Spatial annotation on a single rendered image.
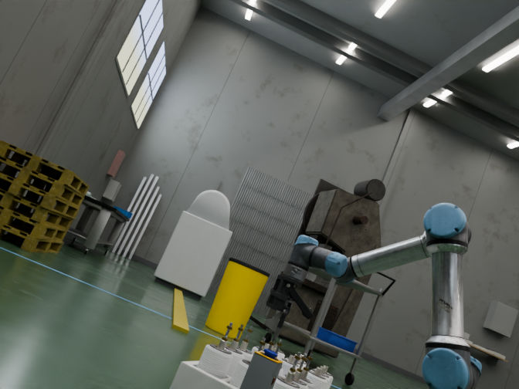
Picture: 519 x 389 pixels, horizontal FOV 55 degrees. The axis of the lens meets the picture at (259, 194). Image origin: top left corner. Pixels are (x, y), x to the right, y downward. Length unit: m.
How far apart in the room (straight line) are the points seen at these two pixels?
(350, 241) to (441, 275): 5.93
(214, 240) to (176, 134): 5.17
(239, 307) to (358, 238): 3.37
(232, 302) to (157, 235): 7.56
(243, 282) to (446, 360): 3.19
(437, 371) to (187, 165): 10.93
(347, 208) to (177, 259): 2.63
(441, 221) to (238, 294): 3.14
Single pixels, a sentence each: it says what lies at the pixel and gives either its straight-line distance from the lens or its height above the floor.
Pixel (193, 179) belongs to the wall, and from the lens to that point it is 12.05.
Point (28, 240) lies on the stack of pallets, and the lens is 4.79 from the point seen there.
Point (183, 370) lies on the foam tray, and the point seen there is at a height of 0.16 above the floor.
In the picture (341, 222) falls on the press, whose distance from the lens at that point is 7.36.
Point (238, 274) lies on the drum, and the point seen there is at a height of 0.53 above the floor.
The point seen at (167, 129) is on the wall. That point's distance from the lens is 12.28.
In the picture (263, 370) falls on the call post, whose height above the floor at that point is 0.28.
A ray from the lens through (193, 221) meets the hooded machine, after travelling 7.56.
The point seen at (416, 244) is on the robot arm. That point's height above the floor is 0.80.
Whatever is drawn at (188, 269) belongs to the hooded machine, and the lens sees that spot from 7.54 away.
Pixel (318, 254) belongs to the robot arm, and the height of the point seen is 0.65.
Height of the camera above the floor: 0.46
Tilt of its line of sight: 10 degrees up
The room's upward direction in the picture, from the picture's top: 23 degrees clockwise
